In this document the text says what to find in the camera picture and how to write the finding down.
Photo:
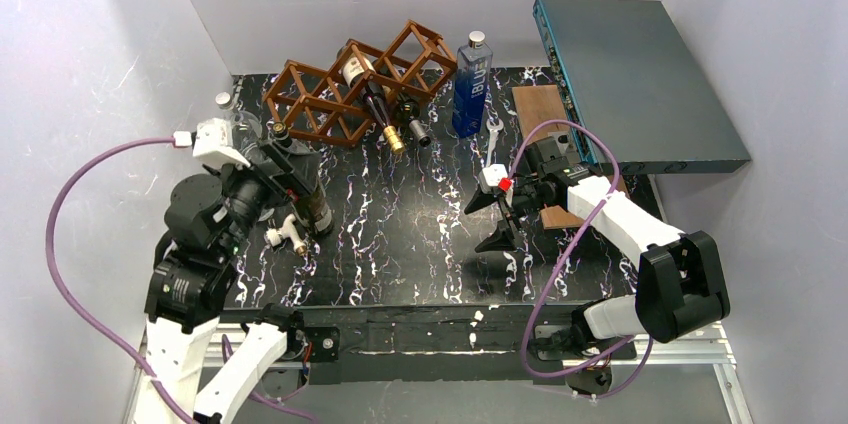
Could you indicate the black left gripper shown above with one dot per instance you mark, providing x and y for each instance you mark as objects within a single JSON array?
[{"x": 287, "y": 168}]

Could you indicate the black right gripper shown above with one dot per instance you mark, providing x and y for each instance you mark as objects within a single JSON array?
[{"x": 506, "y": 202}]

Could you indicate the clear bottle silver cap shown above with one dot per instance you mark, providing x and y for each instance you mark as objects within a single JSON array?
[{"x": 246, "y": 127}]

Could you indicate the dark wine bottle gold cap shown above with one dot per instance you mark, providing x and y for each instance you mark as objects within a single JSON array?
[{"x": 372, "y": 97}]

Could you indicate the dark bottle black cap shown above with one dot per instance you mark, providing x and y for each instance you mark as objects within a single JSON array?
[{"x": 407, "y": 113}]

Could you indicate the blue transparent bottle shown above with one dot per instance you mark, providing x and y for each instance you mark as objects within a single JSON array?
[{"x": 474, "y": 61}]

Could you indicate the dark bottle grey cap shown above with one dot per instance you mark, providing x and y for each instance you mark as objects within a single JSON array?
[{"x": 313, "y": 212}]

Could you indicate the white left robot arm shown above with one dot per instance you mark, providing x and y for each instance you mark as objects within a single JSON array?
[{"x": 209, "y": 220}]

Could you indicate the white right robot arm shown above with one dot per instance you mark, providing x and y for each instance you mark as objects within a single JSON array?
[{"x": 680, "y": 282}]

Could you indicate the brown wooden wine rack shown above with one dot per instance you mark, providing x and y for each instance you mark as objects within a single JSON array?
[{"x": 318, "y": 106}]

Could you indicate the silver wrench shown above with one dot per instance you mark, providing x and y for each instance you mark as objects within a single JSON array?
[{"x": 494, "y": 127}]

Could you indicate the wooden board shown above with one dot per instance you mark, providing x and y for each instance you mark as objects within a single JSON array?
[{"x": 535, "y": 105}]

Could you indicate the teal metal box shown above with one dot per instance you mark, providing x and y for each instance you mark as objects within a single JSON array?
[{"x": 625, "y": 74}]

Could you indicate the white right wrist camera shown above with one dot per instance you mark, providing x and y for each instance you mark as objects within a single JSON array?
[{"x": 494, "y": 180}]

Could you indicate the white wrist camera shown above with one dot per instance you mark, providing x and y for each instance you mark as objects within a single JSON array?
[
  {"x": 212, "y": 144},
  {"x": 494, "y": 180}
]

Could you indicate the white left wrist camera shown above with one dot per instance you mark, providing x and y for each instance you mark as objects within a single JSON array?
[{"x": 212, "y": 144}]

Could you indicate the grey metal bracket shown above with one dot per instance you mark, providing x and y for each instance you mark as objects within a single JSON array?
[{"x": 562, "y": 140}]

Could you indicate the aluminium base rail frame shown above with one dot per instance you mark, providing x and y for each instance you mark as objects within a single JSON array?
[{"x": 539, "y": 342}]

